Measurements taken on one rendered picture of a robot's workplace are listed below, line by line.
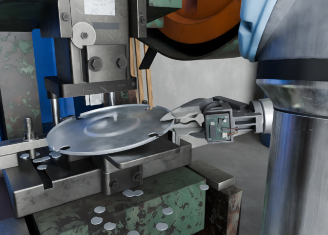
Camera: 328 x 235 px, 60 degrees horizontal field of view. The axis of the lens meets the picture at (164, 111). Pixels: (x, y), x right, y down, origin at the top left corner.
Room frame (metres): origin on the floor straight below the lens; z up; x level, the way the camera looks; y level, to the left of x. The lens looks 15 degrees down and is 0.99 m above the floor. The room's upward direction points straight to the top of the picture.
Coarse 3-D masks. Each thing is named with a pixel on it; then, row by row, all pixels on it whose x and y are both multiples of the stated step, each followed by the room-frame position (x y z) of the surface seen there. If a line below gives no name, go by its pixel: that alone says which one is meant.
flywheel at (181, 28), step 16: (192, 0) 0.97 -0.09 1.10; (208, 0) 0.91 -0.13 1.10; (224, 0) 0.86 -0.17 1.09; (240, 0) 0.76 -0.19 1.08; (176, 16) 1.02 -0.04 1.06; (192, 16) 0.97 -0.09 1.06; (208, 16) 0.91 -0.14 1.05; (224, 16) 0.81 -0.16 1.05; (176, 32) 0.98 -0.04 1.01; (192, 32) 0.91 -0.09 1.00; (208, 32) 0.85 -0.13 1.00; (224, 32) 0.80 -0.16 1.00
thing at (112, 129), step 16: (96, 112) 0.75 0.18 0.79; (112, 112) 0.73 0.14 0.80; (128, 112) 0.72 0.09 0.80; (144, 112) 0.70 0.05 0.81; (160, 112) 0.69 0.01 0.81; (64, 128) 0.65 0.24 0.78; (80, 128) 0.63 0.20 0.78; (96, 128) 0.61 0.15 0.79; (112, 128) 0.59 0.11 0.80; (128, 128) 0.59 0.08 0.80; (144, 128) 0.59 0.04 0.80; (160, 128) 0.58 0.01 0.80; (48, 144) 0.55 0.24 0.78; (64, 144) 0.55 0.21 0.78; (80, 144) 0.54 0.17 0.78; (96, 144) 0.53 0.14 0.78; (112, 144) 0.52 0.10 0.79; (128, 144) 0.52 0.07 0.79
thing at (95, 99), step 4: (84, 96) 0.71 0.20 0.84; (88, 96) 0.71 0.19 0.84; (92, 96) 0.71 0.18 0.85; (96, 96) 0.72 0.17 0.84; (100, 96) 0.72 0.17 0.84; (84, 100) 0.72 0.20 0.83; (88, 100) 0.71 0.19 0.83; (92, 100) 0.71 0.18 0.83; (96, 100) 0.72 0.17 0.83; (100, 100) 0.72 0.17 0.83; (84, 104) 0.72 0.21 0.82; (88, 104) 0.71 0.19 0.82; (92, 104) 0.71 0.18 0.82; (96, 104) 0.72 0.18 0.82
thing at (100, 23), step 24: (72, 0) 0.63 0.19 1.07; (96, 0) 0.66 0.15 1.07; (120, 0) 0.70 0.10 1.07; (72, 24) 0.63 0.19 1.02; (96, 24) 0.66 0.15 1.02; (120, 24) 0.69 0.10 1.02; (72, 48) 0.63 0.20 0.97; (96, 48) 0.63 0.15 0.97; (120, 48) 0.66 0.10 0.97; (72, 72) 0.63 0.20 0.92; (96, 72) 0.63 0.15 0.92; (120, 72) 0.66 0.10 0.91
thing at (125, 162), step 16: (144, 144) 0.54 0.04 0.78; (160, 144) 0.54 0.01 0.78; (176, 144) 0.54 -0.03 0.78; (96, 160) 0.60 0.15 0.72; (112, 160) 0.47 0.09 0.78; (128, 160) 0.47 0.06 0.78; (144, 160) 0.48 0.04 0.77; (112, 176) 0.57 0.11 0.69; (128, 176) 0.59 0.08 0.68; (112, 192) 0.57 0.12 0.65
